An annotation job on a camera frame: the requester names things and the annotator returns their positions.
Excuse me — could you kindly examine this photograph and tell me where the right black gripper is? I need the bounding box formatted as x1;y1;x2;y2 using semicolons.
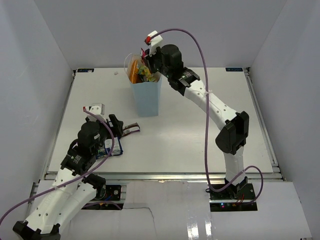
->
145;45;173;79

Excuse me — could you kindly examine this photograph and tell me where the small red candy wrapper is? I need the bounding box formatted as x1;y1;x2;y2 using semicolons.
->
140;48;146;62

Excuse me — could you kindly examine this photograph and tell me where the yellow green candy bag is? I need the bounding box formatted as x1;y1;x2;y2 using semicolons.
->
137;65;157;82

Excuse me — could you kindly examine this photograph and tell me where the orange chips bag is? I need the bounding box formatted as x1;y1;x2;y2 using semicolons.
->
129;59;140;84

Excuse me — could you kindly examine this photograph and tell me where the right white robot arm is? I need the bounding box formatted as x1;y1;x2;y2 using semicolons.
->
141;44;250;200

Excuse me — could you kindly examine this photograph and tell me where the blue snack bag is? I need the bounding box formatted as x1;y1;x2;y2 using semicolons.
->
95;137;123;160

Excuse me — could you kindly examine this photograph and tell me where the light blue paper bag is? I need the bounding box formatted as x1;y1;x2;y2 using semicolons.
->
123;53;162;117

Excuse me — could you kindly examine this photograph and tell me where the brown chocolate bar wrapper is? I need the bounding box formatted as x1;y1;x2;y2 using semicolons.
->
122;122;141;137

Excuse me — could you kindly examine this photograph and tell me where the left blue corner label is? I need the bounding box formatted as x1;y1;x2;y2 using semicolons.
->
76;68;95;73

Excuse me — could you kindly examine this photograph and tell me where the blue corner label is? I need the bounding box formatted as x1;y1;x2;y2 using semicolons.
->
76;68;95;73
225;67;243;72

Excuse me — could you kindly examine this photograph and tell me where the right blue corner label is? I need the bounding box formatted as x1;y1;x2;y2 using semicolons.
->
225;67;243;72

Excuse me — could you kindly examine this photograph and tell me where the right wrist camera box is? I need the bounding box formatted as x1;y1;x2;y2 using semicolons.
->
144;30;163;56

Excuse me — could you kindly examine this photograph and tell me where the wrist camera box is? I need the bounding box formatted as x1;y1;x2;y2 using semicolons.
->
144;30;163;56
82;103;106;122

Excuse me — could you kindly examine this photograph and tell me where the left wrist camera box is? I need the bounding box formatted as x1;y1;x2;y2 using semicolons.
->
82;103;106;122

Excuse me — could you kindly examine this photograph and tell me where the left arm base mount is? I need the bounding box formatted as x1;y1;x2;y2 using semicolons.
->
82;184;123;210

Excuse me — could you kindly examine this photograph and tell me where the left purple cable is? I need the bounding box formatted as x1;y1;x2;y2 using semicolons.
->
0;109;115;223

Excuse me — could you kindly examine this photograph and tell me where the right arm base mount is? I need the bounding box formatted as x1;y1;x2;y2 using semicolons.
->
205;183;258;213

